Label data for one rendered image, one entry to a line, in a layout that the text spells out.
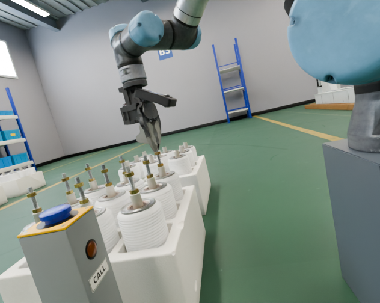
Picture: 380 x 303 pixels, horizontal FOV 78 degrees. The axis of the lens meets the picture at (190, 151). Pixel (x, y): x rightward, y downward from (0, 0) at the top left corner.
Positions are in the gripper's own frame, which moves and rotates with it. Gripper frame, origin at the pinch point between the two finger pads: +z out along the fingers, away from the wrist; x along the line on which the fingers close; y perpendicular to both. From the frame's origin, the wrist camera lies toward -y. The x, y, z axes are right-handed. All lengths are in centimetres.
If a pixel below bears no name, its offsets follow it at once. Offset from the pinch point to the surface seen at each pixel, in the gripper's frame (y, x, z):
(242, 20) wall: 42, -616, -215
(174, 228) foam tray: -11.3, 19.5, 16.4
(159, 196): -6.0, 14.4, 10.5
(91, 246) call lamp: -10.4, 39.5, 7.7
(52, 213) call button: -7.8, 41.5, 1.5
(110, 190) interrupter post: 8.0, 15.3, 7.6
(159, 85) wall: 293, -551, -111
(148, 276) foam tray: -9.6, 29.5, 20.5
